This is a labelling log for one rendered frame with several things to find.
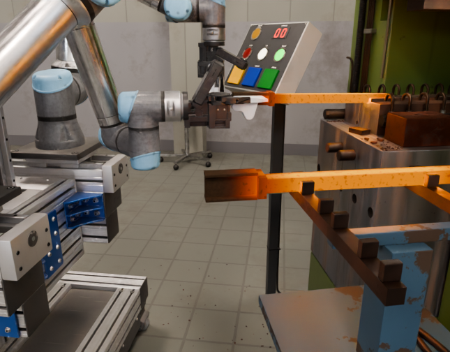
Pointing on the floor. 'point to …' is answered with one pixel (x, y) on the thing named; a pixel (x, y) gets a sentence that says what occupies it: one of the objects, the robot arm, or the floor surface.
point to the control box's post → (274, 197)
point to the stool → (189, 153)
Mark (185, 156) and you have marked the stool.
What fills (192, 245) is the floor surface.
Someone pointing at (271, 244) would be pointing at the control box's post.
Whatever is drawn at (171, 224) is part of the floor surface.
